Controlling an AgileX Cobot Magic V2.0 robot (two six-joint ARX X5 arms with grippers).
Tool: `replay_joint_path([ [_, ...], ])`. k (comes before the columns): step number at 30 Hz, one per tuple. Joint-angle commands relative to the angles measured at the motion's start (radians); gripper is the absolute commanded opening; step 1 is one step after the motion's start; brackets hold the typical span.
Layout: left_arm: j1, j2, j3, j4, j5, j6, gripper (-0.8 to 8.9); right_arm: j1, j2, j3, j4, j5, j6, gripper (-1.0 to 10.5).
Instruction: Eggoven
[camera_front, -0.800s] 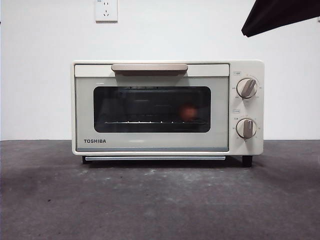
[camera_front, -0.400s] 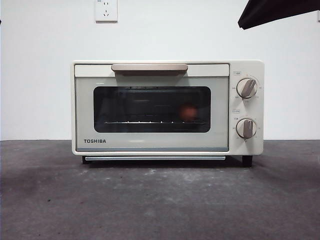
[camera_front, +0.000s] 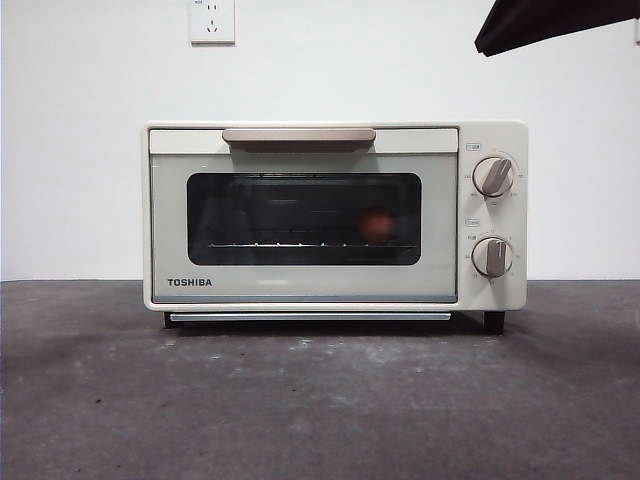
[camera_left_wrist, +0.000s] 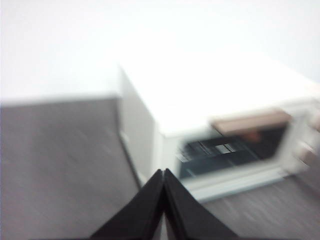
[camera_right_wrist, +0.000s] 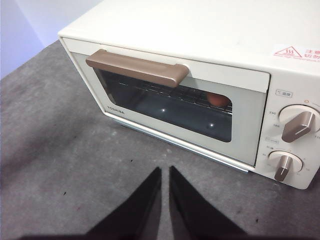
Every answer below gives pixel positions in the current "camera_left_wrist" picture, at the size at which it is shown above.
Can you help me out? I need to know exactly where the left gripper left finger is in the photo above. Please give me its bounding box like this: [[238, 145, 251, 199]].
[[89, 169, 165, 240]]

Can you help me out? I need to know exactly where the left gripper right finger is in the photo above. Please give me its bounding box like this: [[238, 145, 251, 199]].
[[163, 168, 238, 240]]

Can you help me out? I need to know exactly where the glass oven door with handle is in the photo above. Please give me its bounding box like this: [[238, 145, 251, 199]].
[[174, 107, 312, 202]]

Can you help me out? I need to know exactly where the cream Toshiba toaster oven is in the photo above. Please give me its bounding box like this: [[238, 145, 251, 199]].
[[116, 49, 320, 204]]

